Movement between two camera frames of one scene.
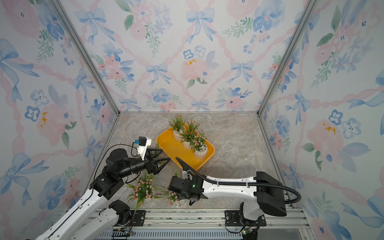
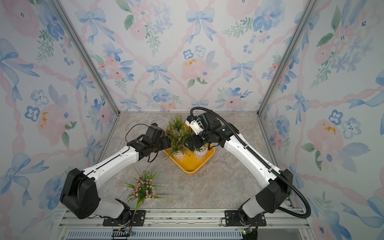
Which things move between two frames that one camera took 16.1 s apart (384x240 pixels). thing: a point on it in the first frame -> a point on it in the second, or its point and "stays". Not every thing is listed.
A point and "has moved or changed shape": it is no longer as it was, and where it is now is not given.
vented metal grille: x=187 y=234 stays
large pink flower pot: x=143 y=189 stays
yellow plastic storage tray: x=173 y=149 stays
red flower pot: x=156 y=146 has moved or changed shape
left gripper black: x=153 y=167 -> x=167 y=142
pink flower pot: x=199 y=146 stays
